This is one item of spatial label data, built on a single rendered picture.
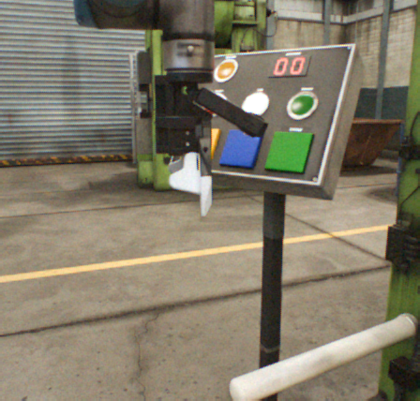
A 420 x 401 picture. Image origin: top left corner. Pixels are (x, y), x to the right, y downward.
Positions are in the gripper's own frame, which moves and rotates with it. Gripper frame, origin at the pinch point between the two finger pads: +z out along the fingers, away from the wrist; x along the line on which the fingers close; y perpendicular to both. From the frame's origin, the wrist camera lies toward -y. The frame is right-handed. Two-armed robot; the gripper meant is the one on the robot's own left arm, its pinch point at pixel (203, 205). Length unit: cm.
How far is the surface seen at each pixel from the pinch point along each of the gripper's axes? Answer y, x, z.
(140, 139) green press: 40, -476, 28
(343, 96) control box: -25.5, -8.0, -17.0
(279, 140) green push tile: -14.7, -9.9, -9.3
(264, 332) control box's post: -16.5, -22.9, 37.0
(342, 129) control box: -25.8, -8.4, -11.2
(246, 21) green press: -99, -481, -122
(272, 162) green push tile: -13.1, -8.4, -5.4
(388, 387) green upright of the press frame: -45, -16, 49
